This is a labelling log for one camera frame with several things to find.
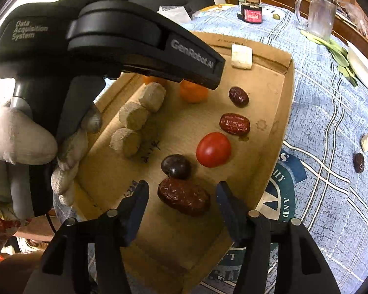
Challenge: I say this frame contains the beige cut chunk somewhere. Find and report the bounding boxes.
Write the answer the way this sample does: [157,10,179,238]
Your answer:
[119,102,150,131]
[139,82,167,112]
[110,128,142,159]

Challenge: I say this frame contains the clear bag on cabinet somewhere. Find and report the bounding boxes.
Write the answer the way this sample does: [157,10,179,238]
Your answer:
[337,0,368,34]

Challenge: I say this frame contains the red cherry tomato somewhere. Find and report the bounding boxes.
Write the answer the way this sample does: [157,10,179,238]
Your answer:
[196,132,232,168]

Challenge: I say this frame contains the glass mug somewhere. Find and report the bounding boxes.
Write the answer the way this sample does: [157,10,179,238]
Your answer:
[295,0,338,42]

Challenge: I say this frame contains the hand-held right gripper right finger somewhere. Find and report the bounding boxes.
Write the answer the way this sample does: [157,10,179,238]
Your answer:
[216,181,341,294]

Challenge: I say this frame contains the dark purple grape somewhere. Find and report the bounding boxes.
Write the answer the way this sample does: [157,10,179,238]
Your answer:
[161,155,191,180]

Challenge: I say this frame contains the blue plaid tablecloth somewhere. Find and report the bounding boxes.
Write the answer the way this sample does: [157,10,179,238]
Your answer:
[53,3,368,294]

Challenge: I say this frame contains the black cable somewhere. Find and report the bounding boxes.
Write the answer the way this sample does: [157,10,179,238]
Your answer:
[45,211,57,234]

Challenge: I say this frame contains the person's left hand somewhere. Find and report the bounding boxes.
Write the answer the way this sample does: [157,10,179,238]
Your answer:
[0,99,103,207]

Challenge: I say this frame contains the cardboard box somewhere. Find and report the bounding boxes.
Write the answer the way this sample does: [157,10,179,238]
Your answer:
[53,31,296,294]

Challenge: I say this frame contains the large dark red date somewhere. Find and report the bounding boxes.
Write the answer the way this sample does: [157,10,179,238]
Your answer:
[157,178,211,216]

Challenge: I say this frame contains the orange mandarin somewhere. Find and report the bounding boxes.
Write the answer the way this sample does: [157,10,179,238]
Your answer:
[179,80,209,104]
[143,75,169,87]

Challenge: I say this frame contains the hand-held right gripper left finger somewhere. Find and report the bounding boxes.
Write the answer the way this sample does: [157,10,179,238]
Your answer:
[25,180,150,294]

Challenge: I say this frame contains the crumpled clear plastic bag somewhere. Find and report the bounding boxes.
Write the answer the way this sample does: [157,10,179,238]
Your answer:
[158,4,192,25]

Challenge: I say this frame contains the green vegetable leaves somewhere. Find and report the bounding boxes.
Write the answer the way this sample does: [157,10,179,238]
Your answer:
[301,30,359,86]

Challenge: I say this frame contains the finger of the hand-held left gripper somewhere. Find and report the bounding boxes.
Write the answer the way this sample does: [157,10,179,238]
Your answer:
[162,32,226,90]

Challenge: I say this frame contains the white dish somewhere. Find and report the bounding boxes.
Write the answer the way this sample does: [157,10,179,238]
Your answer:
[346,41,368,90]

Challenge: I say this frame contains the dark jar with pink label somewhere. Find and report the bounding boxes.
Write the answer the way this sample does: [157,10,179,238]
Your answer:
[241,0,263,23]

